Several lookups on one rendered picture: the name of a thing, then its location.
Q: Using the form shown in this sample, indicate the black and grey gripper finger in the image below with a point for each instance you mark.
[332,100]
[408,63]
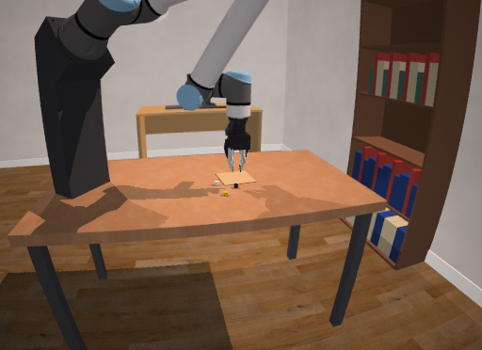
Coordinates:
[229,153]
[242,159]

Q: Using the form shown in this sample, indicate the light orange mat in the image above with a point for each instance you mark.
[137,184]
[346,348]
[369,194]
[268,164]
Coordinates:
[229,178]

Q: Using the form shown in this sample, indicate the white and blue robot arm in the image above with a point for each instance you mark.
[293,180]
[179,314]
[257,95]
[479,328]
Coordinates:
[86,34]

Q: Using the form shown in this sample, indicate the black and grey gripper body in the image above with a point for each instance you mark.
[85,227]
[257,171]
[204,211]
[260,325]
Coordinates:
[241,140]

